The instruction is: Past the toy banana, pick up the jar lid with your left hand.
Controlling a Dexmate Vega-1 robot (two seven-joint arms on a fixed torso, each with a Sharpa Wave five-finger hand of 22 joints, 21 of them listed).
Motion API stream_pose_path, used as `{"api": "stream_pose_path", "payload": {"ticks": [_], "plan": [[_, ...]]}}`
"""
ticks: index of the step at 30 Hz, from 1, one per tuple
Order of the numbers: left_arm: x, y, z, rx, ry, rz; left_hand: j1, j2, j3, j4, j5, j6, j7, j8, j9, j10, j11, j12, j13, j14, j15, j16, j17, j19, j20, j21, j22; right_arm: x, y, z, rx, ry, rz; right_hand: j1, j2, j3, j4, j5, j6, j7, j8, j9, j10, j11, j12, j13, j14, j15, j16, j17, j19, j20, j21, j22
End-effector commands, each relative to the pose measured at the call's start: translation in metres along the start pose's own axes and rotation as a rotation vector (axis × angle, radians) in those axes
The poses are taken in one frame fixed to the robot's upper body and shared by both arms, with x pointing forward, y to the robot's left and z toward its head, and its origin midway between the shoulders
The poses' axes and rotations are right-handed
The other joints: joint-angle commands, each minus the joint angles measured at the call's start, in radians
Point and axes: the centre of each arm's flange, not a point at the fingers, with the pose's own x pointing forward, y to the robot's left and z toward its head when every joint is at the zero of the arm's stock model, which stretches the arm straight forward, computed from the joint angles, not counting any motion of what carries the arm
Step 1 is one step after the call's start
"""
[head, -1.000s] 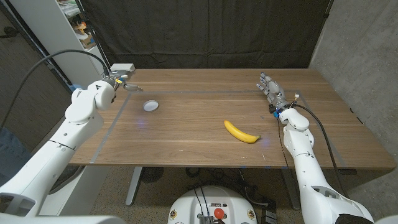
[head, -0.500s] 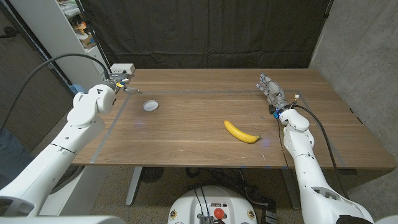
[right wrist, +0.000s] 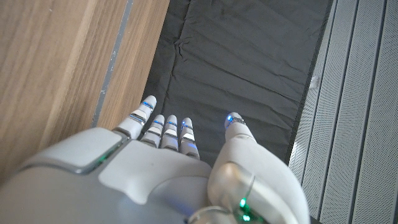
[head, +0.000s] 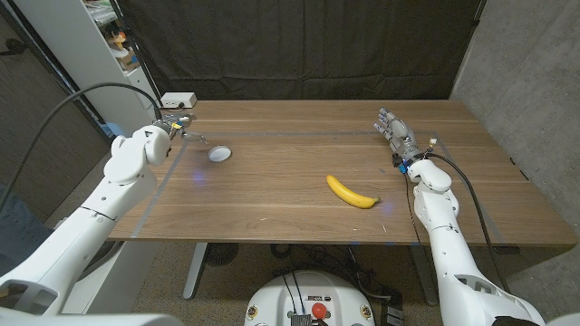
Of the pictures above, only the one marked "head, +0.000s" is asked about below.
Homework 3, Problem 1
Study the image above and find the yellow toy banana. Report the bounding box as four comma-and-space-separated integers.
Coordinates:
325, 174, 382, 210

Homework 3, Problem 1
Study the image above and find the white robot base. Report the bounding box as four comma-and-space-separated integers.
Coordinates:
244, 270, 376, 326

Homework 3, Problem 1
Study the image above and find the black round fan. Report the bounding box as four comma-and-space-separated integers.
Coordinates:
205, 243, 240, 267

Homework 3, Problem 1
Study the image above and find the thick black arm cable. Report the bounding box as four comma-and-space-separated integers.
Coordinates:
0, 81, 163, 213
425, 153, 511, 294

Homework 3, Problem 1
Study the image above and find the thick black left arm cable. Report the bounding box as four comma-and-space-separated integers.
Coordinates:
0, 81, 163, 213

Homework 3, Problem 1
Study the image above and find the black stand pole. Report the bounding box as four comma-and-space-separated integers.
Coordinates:
108, 0, 164, 109

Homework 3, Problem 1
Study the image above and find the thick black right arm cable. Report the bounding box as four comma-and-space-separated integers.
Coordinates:
425, 153, 511, 294

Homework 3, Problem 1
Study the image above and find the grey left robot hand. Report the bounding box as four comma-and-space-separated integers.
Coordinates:
152, 111, 210, 146

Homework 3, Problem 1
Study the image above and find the black floor cable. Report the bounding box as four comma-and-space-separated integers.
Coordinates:
271, 244, 400, 302

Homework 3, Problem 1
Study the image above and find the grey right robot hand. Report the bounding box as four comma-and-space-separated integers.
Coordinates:
373, 106, 425, 176

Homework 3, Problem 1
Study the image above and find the black backdrop curtain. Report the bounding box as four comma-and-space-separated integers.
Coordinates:
116, 0, 486, 101

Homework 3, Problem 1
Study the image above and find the white robot torso shell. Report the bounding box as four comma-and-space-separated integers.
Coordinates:
0, 313, 183, 326

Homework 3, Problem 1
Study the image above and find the white metal jar lid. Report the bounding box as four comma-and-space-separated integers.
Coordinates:
208, 144, 233, 163

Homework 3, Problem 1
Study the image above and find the thin black right arm wire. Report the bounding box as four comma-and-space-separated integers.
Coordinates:
404, 174, 425, 248

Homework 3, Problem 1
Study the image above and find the black power adapter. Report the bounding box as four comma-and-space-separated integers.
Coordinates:
380, 292, 405, 326

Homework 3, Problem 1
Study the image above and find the white power strip box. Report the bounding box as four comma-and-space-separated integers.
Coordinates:
160, 91, 198, 110

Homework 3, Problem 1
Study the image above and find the cardboard box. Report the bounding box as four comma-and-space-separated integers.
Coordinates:
115, 48, 140, 72

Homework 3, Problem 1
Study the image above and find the black door handle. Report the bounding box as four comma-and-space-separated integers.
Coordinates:
0, 38, 27, 57

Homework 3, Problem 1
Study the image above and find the white shelf cabinet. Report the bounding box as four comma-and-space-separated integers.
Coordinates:
13, 0, 162, 141

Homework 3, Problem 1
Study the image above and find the person leg in jeans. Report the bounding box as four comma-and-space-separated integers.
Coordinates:
0, 183, 55, 277

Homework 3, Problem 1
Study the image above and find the grey table leg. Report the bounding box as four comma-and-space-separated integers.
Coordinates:
182, 242, 209, 301
410, 244, 439, 307

